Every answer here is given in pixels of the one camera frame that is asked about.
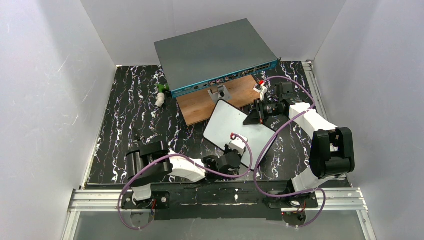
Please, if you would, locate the small whiteboard black frame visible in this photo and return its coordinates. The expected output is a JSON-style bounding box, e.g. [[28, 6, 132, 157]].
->
[[203, 99, 275, 170]]

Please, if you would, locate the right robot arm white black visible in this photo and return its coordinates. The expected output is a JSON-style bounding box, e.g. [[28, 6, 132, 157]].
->
[[243, 82, 355, 198]]

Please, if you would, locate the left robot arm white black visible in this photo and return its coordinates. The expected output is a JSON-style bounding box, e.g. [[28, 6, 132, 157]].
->
[[122, 137, 247, 203]]

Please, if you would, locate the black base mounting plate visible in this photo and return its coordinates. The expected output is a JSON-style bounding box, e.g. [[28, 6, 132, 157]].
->
[[121, 181, 319, 221]]

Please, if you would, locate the wooden board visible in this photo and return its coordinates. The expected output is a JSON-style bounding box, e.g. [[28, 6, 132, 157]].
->
[[176, 75, 260, 126]]

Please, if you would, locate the green white plastic toy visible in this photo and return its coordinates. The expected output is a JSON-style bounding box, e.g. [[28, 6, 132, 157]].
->
[[155, 83, 170, 108]]

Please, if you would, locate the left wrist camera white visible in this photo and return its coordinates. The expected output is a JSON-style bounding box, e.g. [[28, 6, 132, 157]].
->
[[228, 133, 249, 156]]

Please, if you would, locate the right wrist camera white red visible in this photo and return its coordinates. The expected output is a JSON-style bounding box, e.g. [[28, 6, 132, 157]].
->
[[253, 80, 268, 102]]

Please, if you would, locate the silver metal bracket mount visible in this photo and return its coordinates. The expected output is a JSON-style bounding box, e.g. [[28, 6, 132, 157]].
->
[[207, 84, 232, 104]]

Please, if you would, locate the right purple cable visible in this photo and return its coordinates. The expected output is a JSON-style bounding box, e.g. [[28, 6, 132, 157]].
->
[[253, 75, 327, 229]]

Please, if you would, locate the grey teal network switch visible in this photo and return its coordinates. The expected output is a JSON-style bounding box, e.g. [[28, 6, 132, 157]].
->
[[154, 18, 281, 98]]

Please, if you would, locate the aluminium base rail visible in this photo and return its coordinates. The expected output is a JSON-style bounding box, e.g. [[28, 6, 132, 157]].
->
[[62, 183, 376, 240]]

